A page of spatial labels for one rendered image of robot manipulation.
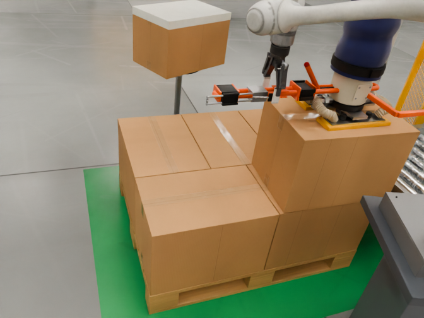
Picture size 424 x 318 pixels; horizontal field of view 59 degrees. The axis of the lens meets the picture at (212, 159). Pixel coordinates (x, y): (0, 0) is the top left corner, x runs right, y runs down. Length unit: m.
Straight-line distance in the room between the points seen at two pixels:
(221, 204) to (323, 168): 0.48
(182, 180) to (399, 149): 1.03
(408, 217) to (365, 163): 0.39
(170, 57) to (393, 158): 1.56
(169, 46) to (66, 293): 1.63
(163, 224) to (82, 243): 0.80
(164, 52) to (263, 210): 1.38
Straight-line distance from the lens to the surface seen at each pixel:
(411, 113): 1.74
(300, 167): 1.65
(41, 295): 2.16
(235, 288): 2.12
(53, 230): 2.45
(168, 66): 2.71
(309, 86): 1.70
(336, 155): 1.72
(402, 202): 1.63
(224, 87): 1.52
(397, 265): 1.48
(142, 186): 1.83
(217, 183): 1.89
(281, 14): 1.29
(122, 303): 2.06
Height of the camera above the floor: 1.71
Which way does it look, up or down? 35 degrees down
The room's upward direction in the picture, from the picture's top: 8 degrees clockwise
